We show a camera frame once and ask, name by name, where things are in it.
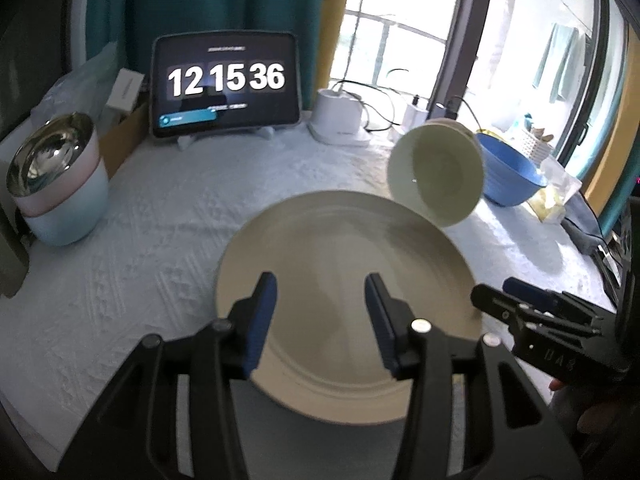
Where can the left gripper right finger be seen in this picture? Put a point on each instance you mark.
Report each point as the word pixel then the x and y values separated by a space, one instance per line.
pixel 391 319

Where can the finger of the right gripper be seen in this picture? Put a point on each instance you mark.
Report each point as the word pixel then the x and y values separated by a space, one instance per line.
pixel 543 300
pixel 523 323

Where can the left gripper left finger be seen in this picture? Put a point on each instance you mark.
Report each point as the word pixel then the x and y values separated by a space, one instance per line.
pixel 251 318

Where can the beige plate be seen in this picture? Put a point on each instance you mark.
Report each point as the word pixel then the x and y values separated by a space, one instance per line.
pixel 321 358

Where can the large blue bowl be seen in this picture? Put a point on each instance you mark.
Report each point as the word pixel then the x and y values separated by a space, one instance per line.
pixel 510 177

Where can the cream green bowl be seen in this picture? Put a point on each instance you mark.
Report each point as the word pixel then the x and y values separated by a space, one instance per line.
pixel 438 172

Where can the pink strawberry bowl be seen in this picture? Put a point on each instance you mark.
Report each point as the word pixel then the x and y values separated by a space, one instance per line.
pixel 443 121

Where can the stacked steel pastel bowls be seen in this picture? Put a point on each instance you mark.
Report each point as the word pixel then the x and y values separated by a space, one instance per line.
pixel 58 180

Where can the operator right hand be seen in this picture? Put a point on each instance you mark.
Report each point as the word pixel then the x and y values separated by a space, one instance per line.
pixel 578 411

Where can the grey folded cloth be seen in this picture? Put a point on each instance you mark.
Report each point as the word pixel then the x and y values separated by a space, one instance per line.
pixel 582 225

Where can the yellow tissue pack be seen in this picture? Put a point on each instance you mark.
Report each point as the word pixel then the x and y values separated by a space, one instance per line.
pixel 549 203

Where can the white woven basket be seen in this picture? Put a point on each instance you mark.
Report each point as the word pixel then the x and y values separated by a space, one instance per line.
pixel 533 148

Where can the white phone charger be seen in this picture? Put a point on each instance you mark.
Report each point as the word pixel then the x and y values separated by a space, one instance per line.
pixel 415 114

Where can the white desk lamp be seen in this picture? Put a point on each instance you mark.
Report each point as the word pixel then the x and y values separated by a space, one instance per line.
pixel 336 117

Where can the tablet showing clock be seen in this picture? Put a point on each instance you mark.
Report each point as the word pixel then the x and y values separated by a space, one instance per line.
pixel 223 80

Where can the hanging light blue towel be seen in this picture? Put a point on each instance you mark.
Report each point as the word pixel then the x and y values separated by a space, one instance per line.
pixel 560 64

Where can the small white box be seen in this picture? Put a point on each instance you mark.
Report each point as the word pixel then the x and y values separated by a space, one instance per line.
pixel 125 91

